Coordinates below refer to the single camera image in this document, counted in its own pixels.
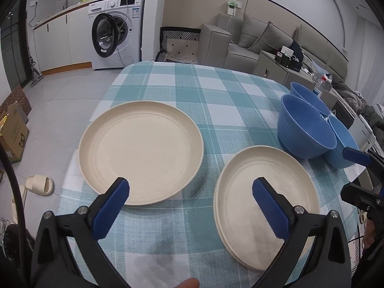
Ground blue bowl front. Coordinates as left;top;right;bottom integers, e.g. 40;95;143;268
277;94;337;159

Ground blue bowl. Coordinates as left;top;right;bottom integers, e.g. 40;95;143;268
290;82;331;117
277;94;337;159
322;115;359;169

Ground large cream plate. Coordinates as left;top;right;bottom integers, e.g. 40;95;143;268
78;101;204;206

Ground white kitchen counter cabinets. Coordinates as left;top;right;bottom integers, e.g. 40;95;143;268
33;0;103;74

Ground right hand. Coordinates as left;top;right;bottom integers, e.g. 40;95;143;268
362;218;383;261

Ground left hand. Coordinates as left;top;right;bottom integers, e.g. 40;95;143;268
175;278;200;288

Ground blue bowl right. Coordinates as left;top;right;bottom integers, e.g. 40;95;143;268
322;115;359;169

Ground cream plate stack top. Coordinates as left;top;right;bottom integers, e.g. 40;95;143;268
214;146;319;270

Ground cream slipper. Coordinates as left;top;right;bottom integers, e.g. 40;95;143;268
11;185;28;226
25;174;54;196

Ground blue bowl back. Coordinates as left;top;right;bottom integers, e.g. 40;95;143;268
290;82;331;117

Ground black box on cabinet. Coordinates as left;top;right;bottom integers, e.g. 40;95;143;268
275;45;304;72

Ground cardboard box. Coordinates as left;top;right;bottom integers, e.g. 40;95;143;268
1;102;29;163

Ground grey side cabinet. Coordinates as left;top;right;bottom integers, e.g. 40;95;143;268
253;51;315;90

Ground grey cushion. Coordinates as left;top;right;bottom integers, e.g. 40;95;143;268
249;22;294;54

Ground grey sofa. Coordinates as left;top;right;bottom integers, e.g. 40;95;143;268
197;14;348;80

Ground white washing machine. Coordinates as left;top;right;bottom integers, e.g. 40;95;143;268
88;0;144;70

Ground black cable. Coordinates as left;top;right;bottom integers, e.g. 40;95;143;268
0;140;30;288

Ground green white wall socket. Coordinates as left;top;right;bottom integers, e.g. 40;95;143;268
227;0;242;16

